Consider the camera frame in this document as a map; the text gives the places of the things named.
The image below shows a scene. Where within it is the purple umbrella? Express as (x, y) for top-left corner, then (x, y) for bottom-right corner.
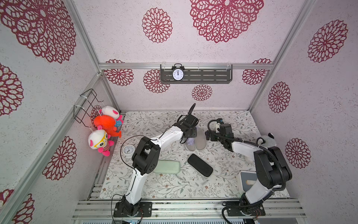
(185, 138), (196, 151)

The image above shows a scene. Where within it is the black umbrella case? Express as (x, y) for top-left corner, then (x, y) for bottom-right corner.
(187, 154), (213, 177)

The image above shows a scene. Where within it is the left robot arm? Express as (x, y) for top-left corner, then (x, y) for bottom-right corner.
(113, 103), (199, 217)

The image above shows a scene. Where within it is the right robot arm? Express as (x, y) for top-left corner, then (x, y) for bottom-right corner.
(206, 119), (292, 224)

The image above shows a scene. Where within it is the floral table mat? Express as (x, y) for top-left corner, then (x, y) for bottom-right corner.
(98, 111), (260, 199)

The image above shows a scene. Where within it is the black alarm clock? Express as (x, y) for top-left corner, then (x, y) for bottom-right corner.
(172, 63), (185, 81)

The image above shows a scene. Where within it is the husky plush toy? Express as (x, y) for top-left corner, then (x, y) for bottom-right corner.
(256, 133), (277, 148)

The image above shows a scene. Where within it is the grey tray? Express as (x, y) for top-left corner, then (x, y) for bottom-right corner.
(238, 171), (257, 194)

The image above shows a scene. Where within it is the white alarm clock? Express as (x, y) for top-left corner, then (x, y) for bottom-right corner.
(122, 145), (136, 159)

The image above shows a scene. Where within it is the white pink plush top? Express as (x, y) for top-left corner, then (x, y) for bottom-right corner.
(99, 106), (124, 127)

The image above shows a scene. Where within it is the orange plush toy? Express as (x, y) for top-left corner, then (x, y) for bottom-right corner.
(93, 115), (122, 138)

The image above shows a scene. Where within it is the white plush with glasses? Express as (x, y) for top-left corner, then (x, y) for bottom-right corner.
(88, 129), (114, 157)

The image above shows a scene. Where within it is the grey wall shelf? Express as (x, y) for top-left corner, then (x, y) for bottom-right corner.
(159, 64), (233, 84)

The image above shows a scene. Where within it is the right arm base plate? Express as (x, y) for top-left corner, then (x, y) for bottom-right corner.
(222, 201), (266, 217)

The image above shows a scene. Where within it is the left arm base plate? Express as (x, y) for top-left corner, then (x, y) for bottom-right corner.
(113, 201), (153, 218)

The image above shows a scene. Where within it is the black wire rack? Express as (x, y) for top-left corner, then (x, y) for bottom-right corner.
(72, 88), (103, 128)

